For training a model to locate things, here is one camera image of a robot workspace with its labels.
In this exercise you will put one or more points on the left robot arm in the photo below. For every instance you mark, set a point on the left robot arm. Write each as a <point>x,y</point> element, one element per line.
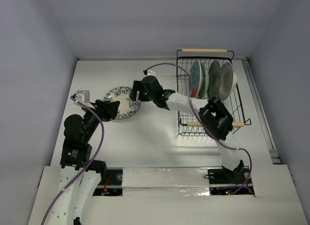
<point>80,172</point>

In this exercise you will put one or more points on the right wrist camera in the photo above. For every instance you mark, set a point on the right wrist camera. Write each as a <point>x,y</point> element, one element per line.
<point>149,72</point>

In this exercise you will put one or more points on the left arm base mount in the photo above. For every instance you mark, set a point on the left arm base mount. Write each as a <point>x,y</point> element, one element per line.
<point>112,184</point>

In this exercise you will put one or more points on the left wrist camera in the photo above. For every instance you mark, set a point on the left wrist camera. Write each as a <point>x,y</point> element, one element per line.
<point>81,98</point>

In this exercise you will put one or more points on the mint green flower plate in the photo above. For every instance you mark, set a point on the mint green flower plate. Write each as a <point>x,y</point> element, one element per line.
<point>205,81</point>

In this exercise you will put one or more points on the white grey bowl plate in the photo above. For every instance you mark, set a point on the white grey bowl plate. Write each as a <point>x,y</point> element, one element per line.
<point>228,81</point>

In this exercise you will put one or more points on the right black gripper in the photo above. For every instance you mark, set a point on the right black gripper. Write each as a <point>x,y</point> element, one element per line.
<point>139,89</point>

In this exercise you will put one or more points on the black wire dish rack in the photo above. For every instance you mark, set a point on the black wire dish rack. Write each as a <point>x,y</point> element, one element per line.
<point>188,124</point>

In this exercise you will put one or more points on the dark grey green plate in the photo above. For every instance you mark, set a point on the dark grey green plate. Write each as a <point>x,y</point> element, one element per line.
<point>214,79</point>

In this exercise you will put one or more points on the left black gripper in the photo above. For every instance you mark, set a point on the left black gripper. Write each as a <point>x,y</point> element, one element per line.
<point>107,109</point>

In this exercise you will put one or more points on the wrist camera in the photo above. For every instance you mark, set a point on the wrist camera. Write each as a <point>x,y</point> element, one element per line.
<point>81,98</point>
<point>149,72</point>

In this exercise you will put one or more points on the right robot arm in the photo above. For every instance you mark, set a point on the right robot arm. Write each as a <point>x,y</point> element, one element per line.
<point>193,108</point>

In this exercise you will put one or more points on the blue floral white plate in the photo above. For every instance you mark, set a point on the blue floral white plate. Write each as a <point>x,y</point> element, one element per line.
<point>127,107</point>

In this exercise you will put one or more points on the red teal flower plate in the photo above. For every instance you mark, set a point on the red teal flower plate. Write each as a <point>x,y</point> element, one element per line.
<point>196,78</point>

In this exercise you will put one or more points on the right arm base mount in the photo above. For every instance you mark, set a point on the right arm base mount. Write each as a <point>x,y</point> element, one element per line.
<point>224,181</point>

